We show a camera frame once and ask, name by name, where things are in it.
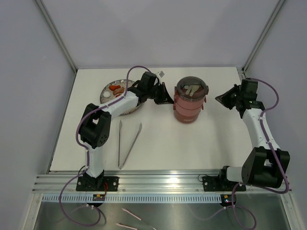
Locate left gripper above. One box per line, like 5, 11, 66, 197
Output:
147, 82, 174, 105

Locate dark red lunch container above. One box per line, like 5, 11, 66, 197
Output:
174, 110, 199, 124

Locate grey glass pot lid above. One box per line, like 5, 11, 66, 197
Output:
175, 76, 209, 102

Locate pink lunch container with handle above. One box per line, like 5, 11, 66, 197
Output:
174, 94, 207, 108

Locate metal tongs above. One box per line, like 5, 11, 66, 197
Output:
118, 120, 142, 170

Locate orange fried chicken piece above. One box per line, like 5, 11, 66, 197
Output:
109, 85, 121, 91

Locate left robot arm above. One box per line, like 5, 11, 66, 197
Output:
76, 81, 174, 191

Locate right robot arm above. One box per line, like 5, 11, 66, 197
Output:
215, 80, 290, 191

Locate speckled ceramic plate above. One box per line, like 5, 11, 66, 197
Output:
100, 79, 143, 116

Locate pink stick upper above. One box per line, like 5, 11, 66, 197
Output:
122, 208, 142, 221

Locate pink stick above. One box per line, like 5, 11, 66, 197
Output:
115, 223, 137, 230
122, 208, 142, 221

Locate pink stick lower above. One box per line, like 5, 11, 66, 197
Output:
115, 223, 137, 230

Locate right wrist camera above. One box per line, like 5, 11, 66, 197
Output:
240, 79, 258, 94

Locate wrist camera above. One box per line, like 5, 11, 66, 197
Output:
240, 79, 258, 94
138, 71, 165, 90

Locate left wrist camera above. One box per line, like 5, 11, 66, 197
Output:
138, 71, 165, 90

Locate right aluminium post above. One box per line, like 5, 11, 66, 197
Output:
242, 0, 287, 74

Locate aluminium post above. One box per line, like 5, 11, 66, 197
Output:
34, 0, 78, 74
242, 0, 287, 74

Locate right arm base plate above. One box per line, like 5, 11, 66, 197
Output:
201, 175, 238, 192

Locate aluminium front rail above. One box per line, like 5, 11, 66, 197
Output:
31, 170, 293, 194

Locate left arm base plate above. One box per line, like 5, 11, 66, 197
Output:
76, 176, 119, 192

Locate white slotted cable duct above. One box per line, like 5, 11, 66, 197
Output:
42, 194, 222, 204

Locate left aluminium post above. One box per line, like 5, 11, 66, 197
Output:
34, 0, 78, 74

